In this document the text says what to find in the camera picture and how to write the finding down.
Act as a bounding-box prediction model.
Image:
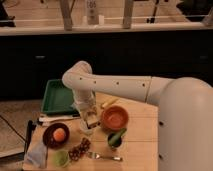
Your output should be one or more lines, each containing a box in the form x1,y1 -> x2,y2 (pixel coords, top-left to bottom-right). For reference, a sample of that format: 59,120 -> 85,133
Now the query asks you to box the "green cucumber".
108,128 -> 127,146

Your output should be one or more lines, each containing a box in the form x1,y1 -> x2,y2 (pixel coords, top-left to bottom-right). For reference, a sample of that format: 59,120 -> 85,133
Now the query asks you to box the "orange fruit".
53,128 -> 66,142

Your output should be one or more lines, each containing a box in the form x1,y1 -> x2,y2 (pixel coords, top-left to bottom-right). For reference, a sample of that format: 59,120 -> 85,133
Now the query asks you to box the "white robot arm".
62,61 -> 213,171

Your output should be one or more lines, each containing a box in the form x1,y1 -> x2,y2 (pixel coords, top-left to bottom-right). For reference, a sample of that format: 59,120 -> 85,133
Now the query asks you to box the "grey-blue cloth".
24,141 -> 47,169

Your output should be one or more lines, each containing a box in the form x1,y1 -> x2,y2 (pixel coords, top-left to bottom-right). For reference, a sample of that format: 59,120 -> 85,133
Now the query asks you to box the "orange bowl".
100,105 -> 129,131

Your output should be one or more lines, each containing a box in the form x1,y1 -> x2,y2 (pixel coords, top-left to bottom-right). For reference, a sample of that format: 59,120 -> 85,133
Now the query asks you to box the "green plastic tray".
41,79 -> 77,115

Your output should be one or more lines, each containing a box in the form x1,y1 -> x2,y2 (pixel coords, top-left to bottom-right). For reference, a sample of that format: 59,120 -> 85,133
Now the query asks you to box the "white marker pen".
38,114 -> 80,122

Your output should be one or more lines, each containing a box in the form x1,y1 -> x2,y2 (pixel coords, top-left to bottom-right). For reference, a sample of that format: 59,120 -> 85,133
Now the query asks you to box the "dark brown plate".
43,123 -> 70,149

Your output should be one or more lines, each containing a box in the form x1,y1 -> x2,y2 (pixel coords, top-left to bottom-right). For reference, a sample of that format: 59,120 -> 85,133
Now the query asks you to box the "small black bowl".
107,133 -> 122,149

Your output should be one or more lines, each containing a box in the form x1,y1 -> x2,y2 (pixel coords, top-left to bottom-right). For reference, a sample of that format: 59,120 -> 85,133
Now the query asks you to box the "bunch of dark grapes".
68,138 -> 91,161

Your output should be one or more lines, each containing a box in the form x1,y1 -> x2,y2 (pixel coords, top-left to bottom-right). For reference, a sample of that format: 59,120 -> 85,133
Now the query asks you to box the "yellow banana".
101,98 -> 119,109

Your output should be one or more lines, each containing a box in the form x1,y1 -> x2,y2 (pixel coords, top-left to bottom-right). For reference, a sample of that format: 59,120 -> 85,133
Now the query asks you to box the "black cable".
0,114 -> 27,144

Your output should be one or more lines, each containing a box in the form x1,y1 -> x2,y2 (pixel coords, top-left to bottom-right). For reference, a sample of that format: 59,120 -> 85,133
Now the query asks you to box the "black table clamp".
24,120 -> 36,152

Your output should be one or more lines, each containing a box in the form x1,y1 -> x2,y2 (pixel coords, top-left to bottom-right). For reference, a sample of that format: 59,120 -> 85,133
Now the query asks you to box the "white paper cup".
79,120 -> 94,135

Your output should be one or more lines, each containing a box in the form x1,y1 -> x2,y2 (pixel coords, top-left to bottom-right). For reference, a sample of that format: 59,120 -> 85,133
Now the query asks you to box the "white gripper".
80,107 -> 99,129

